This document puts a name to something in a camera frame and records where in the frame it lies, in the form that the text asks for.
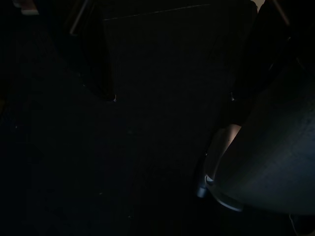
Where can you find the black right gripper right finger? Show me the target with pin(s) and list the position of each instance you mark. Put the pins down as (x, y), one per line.
(253, 61)

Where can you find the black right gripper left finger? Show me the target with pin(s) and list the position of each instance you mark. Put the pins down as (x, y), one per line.
(98, 61)

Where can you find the dark grey robot right leg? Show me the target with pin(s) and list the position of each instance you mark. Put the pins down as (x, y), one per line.
(270, 152)

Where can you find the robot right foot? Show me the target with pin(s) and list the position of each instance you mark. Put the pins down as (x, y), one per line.
(216, 152)

